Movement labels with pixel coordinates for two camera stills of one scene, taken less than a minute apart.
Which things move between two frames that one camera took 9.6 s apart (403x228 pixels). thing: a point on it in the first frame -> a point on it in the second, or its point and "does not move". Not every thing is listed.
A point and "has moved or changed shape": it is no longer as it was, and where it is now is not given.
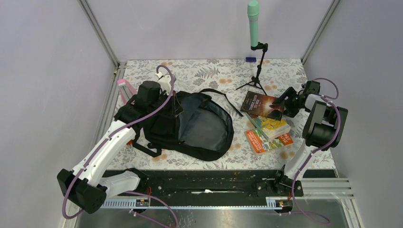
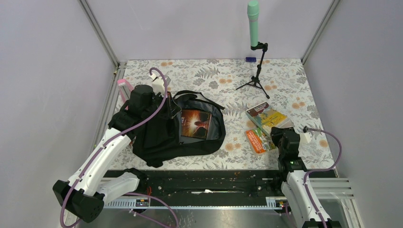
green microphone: (253, 12) does not move
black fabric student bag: (197, 125) has moved or changed shape
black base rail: (212, 188) does not move
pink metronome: (126, 90) does not move
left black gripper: (175, 109) does not move
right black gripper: (290, 111) -> (276, 133)
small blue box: (250, 59) does not move
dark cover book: (259, 104) -> (195, 124)
